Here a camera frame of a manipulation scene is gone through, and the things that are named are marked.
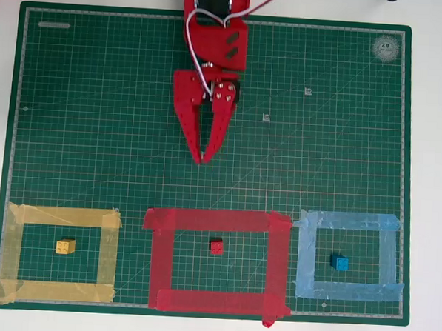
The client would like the yellow tape square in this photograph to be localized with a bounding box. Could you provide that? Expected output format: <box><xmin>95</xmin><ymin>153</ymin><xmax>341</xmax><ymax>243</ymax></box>
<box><xmin>0</xmin><ymin>201</ymin><xmax>124</xmax><ymax>312</ymax></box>

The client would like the red tape square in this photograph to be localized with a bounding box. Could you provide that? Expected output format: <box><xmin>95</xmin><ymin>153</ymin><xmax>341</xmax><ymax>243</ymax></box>
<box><xmin>137</xmin><ymin>202</ymin><xmax>297</xmax><ymax>330</ymax></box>

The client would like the yellow lego brick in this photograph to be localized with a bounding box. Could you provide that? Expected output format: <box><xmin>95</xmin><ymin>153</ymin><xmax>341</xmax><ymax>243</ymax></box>
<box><xmin>55</xmin><ymin>238</ymin><xmax>77</xmax><ymax>255</ymax></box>

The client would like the blue lego brick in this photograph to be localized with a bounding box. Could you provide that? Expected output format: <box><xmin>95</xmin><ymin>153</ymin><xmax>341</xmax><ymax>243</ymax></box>
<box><xmin>329</xmin><ymin>253</ymin><xmax>351</xmax><ymax>272</ymax></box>

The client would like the blue tape square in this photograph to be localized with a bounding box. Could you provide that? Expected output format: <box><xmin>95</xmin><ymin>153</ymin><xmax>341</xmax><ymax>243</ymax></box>
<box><xmin>289</xmin><ymin>209</ymin><xmax>409</xmax><ymax>305</ymax></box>

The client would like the green cutting mat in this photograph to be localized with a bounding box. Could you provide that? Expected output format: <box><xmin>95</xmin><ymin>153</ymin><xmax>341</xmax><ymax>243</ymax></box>
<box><xmin>0</xmin><ymin>0</ymin><xmax>426</xmax><ymax>331</ymax></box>

